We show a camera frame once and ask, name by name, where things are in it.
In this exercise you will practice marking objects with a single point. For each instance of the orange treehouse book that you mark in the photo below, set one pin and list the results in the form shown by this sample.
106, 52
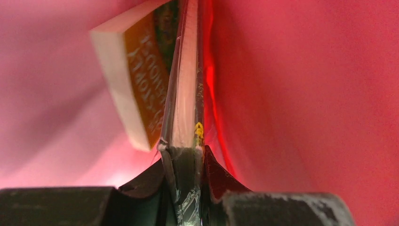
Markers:
135, 50

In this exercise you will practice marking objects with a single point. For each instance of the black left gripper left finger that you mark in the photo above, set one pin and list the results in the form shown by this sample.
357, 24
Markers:
143, 201

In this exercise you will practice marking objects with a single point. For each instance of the pink student backpack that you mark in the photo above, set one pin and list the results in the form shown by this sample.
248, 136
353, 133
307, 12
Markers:
306, 94

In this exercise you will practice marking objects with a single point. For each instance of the green wonderland book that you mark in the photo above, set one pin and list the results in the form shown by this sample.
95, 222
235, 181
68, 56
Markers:
179, 145

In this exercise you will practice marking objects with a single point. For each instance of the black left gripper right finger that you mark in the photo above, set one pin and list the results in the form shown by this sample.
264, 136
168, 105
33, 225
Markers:
227, 202

